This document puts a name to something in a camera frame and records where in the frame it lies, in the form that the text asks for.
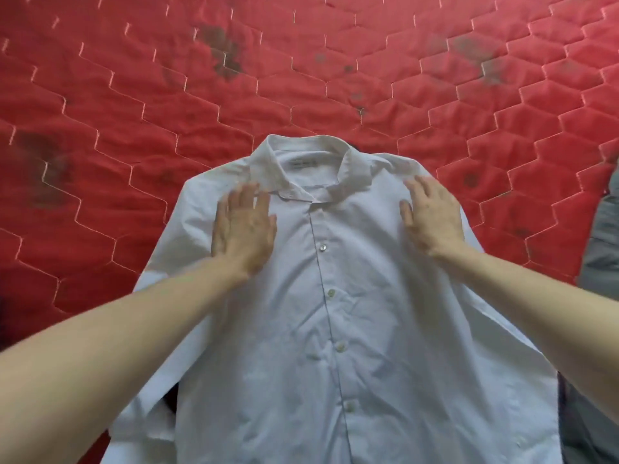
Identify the person's right hand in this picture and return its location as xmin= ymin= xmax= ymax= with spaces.
xmin=399 ymin=176 xmax=468 ymax=261

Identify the red quilted bed cover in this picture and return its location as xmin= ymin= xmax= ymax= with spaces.
xmin=0 ymin=0 xmax=619 ymax=464

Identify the person's left hand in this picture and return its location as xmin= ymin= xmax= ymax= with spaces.
xmin=211 ymin=182 xmax=278 ymax=282

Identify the white button-up shirt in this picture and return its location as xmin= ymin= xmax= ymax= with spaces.
xmin=107 ymin=133 xmax=565 ymax=464

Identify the person's left forearm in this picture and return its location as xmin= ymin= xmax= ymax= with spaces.
xmin=0 ymin=255 xmax=252 ymax=464

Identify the person's right forearm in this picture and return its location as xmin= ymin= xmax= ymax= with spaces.
xmin=432 ymin=239 xmax=619 ymax=427

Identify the grey garment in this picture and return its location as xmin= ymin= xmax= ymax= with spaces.
xmin=556 ymin=161 xmax=619 ymax=464

